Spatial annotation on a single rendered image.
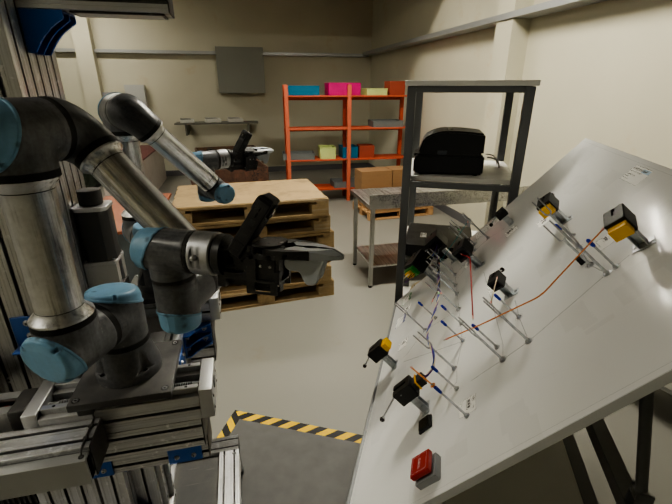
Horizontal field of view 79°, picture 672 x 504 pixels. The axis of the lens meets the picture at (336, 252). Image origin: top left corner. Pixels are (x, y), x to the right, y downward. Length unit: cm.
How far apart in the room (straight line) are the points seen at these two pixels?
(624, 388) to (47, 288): 99
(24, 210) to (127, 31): 916
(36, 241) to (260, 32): 910
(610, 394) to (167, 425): 97
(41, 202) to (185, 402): 58
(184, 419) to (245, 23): 909
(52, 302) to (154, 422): 43
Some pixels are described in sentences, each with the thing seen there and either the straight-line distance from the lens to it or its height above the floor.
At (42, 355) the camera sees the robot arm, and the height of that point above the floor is 135.
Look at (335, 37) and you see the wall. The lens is 1004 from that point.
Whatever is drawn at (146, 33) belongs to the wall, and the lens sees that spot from 990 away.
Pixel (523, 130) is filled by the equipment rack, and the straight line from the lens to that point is 184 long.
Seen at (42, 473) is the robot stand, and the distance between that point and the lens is 117.
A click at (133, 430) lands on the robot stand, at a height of 103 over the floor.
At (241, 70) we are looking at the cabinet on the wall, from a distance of 946.
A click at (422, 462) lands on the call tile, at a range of 95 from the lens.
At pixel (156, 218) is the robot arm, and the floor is 158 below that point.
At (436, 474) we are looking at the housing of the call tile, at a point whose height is 111.
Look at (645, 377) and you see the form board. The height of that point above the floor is 142.
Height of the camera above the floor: 182
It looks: 22 degrees down
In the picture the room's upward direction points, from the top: straight up
